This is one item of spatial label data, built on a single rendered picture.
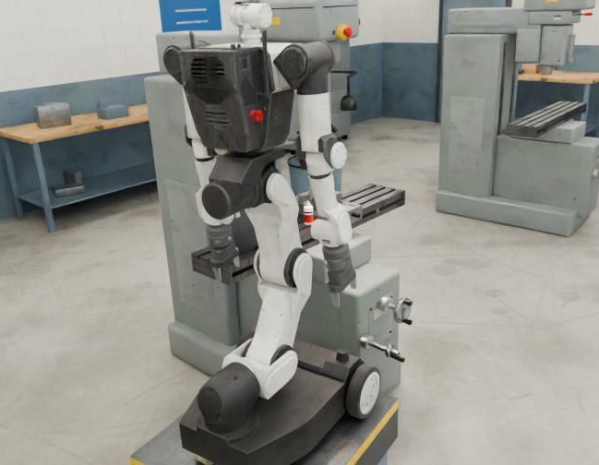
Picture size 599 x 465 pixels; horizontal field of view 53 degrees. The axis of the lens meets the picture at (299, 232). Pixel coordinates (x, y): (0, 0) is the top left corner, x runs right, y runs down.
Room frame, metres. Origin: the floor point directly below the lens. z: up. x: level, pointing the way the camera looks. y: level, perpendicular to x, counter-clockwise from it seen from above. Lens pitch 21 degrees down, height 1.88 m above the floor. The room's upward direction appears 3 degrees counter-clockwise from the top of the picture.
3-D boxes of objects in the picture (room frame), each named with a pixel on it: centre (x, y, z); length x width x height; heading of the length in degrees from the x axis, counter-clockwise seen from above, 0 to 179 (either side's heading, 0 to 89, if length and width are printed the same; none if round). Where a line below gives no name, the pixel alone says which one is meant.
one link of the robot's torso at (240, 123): (1.84, 0.15, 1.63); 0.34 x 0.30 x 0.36; 56
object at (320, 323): (2.65, -0.06, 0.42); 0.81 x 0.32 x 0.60; 46
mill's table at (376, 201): (2.69, -0.06, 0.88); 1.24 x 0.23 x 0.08; 136
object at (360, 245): (2.67, -0.04, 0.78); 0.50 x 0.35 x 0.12; 46
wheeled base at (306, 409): (1.86, 0.14, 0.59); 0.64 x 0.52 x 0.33; 146
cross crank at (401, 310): (2.32, -0.40, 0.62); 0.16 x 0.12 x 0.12; 46
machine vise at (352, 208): (2.71, -0.12, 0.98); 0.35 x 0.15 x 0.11; 46
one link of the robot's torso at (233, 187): (1.82, 0.17, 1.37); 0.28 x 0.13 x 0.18; 146
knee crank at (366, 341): (2.20, -0.33, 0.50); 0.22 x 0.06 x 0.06; 46
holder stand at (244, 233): (2.38, 0.25, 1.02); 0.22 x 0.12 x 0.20; 138
